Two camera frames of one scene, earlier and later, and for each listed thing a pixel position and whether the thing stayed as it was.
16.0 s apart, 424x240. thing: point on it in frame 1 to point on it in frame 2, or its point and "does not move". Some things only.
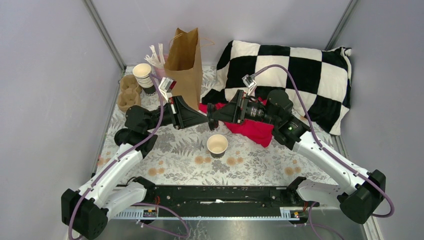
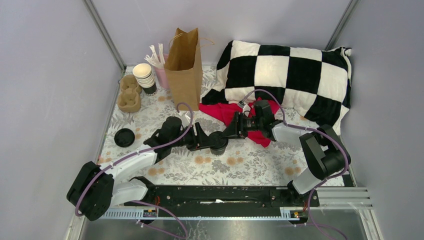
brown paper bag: [184, 65] does not move
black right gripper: [231, 112] to [236, 127]
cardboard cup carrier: [129, 93] does not move
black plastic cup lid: [213, 124] to [217, 141]
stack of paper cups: [141, 72] does not move
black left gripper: [183, 115] to [200, 141]
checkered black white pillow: [318, 81] does not move
